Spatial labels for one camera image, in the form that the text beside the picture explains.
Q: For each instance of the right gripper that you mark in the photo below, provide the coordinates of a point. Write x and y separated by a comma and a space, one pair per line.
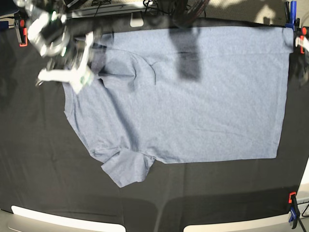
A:
69, 58

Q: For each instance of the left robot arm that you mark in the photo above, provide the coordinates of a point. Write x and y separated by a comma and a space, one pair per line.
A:
303, 42

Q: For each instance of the black table cloth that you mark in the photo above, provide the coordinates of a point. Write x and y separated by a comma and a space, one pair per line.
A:
45, 167

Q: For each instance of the silver camera stand base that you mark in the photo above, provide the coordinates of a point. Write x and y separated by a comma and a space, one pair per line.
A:
136, 20

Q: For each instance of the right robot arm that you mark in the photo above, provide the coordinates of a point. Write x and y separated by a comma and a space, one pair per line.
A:
63, 35

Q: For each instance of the orange clamp far right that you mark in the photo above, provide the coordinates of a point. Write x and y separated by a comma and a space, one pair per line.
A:
305, 32

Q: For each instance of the orange clamp far left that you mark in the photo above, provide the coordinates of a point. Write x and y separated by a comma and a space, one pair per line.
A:
21, 32

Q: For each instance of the blue bar clamp near right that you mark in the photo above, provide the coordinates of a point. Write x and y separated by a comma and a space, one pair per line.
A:
293, 210

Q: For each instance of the aluminium rail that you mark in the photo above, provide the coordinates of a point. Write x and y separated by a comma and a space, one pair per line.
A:
110, 9

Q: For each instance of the blue-grey t-shirt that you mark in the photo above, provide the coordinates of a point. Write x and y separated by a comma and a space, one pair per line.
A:
182, 96

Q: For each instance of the blue bar clamp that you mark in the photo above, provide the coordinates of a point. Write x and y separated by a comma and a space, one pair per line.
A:
290, 9
293, 210

